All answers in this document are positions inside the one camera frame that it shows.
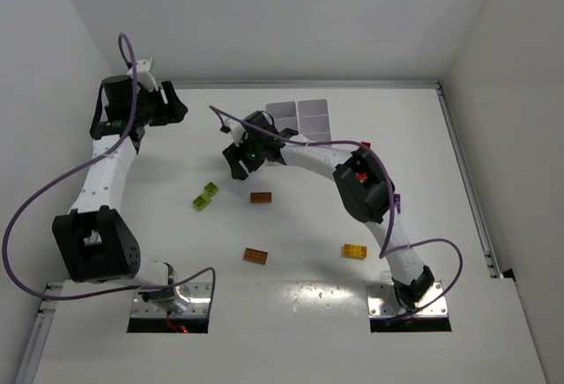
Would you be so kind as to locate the right white compartment tray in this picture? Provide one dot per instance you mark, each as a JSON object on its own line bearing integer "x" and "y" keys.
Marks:
{"x": 313, "y": 119}

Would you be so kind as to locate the left white compartment tray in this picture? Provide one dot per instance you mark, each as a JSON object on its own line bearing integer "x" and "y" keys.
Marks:
{"x": 284, "y": 114}

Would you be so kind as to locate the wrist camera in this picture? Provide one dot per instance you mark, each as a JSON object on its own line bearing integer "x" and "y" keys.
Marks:
{"x": 145, "y": 77}
{"x": 234, "y": 129}

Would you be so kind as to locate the brown lego plate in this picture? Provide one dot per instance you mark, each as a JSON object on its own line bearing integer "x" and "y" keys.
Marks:
{"x": 260, "y": 197}
{"x": 255, "y": 256}

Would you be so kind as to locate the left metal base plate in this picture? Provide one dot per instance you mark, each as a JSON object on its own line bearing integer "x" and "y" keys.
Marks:
{"x": 187, "y": 301}

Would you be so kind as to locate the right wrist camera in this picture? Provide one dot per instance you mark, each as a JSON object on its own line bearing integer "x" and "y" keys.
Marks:
{"x": 234, "y": 129}

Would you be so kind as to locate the lavender curved lego brick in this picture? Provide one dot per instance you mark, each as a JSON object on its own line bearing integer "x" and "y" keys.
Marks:
{"x": 398, "y": 203}

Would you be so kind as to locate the lime green lego brick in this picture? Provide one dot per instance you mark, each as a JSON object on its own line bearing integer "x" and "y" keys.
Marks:
{"x": 211, "y": 189}

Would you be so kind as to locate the yellow lego brick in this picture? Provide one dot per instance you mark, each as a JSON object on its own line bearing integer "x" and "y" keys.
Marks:
{"x": 352, "y": 251}

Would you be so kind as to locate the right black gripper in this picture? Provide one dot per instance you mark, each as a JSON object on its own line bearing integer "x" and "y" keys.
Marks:
{"x": 242, "y": 158}

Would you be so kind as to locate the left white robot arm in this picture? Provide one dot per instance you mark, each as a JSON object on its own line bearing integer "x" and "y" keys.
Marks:
{"x": 95, "y": 243}

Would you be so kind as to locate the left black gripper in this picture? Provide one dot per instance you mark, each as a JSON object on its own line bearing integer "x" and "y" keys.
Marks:
{"x": 163, "y": 105}

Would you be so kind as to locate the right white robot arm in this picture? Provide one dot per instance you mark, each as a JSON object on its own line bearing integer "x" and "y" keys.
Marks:
{"x": 362, "y": 185}

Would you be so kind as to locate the white compartment tray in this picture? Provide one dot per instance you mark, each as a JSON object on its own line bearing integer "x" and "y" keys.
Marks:
{"x": 313, "y": 119}
{"x": 284, "y": 114}

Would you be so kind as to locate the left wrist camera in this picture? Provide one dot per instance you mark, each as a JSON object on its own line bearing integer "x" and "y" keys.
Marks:
{"x": 145, "y": 77}

